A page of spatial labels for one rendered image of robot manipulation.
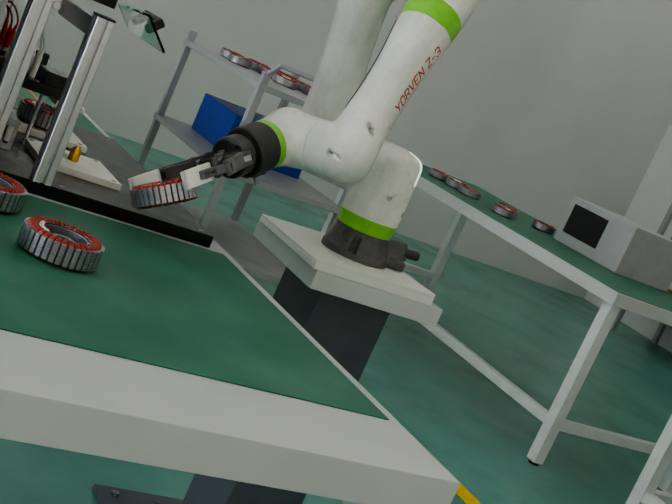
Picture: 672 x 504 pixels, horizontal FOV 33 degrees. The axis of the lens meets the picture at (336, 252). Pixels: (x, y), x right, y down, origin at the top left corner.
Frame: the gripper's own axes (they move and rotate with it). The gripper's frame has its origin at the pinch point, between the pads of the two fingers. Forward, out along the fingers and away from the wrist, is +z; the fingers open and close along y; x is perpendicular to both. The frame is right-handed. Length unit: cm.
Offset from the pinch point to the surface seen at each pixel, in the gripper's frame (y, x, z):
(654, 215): 211, -207, -784
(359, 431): -51, -28, 30
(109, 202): 10.0, -1.8, 3.6
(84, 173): 19.2, 2.9, -1.0
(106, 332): -31, -9, 47
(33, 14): 4.5, 29.9, 13.8
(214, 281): -11.5, -15.5, 6.4
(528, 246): 77, -90, -276
